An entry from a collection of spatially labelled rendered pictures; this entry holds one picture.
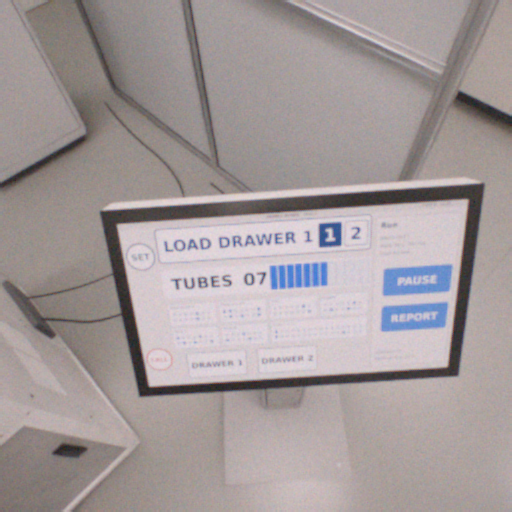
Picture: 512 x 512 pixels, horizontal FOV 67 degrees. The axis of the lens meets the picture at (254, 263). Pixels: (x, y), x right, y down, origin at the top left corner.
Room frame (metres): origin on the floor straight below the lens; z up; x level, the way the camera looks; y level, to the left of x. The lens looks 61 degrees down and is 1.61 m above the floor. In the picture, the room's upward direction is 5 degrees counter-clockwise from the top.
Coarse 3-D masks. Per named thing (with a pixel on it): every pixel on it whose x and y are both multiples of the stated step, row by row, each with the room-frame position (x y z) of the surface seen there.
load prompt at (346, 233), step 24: (336, 216) 0.31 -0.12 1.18; (360, 216) 0.30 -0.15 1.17; (168, 240) 0.30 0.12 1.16; (192, 240) 0.30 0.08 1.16; (216, 240) 0.30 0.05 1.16; (240, 240) 0.29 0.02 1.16; (264, 240) 0.29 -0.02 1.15; (288, 240) 0.29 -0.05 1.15; (312, 240) 0.29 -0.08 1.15; (336, 240) 0.28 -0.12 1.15; (360, 240) 0.28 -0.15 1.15
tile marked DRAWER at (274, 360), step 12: (264, 348) 0.18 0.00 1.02; (276, 348) 0.18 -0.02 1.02; (288, 348) 0.18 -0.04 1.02; (300, 348) 0.18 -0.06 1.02; (312, 348) 0.17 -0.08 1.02; (264, 360) 0.17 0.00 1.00; (276, 360) 0.16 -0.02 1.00; (288, 360) 0.16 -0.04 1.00; (300, 360) 0.16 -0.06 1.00; (312, 360) 0.16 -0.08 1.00; (264, 372) 0.15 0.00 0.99; (276, 372) 0.15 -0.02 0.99; (288, 372) 0.15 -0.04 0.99
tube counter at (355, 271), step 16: (256, 272) 0.26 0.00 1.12; (272, 272) 0.26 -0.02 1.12; (288, 272) 0.26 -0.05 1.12; (304, 272) 0.26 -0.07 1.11; (320, 272) 0.25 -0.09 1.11; (336, 272) 0.25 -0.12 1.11; (352, 272) 0.25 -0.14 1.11; (368, 272) 0.25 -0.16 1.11; (256, 288) 0.25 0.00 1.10; (272, 288) 0.24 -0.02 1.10; (288, 288) 0.24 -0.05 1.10; (304, 288) 0.24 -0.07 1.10
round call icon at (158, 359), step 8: (144, 352) 0.19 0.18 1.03; (152, 352) 0.19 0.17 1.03; (160, 352) 0.19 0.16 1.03; (168, 352) 0.19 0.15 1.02; (152, 360) 0.18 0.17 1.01; (160, 360) 0.18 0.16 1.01; (168, 360) 0.18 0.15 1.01; (152, 368) 0.17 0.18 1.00; (160, 368) 0.17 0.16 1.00; (168, 368) 0.17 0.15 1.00
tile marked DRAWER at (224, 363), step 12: (192, 360) 0.18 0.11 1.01; (204, 360) 0.17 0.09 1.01; (216, 360) 0.17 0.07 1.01; (228, 360) 0.17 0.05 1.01; (240, 360) 0.17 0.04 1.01; (192, 372) 0.16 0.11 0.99; (204, 372) 0.16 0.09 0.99; (216, 372) 0.16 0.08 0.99; (228, 372) 0.16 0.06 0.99; (240, 372) 0.16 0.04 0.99
